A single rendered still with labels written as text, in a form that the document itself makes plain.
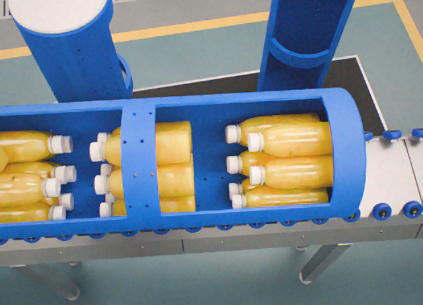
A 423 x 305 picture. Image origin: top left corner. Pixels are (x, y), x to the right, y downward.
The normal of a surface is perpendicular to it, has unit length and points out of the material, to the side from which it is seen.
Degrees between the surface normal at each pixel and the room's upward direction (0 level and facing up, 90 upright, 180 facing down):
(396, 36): 0
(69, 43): 90
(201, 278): 0
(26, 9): 0
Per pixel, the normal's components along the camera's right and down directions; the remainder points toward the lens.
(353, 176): 0.05, 0.32
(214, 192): -0.01, -0.60
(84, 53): 0.46, 0.80
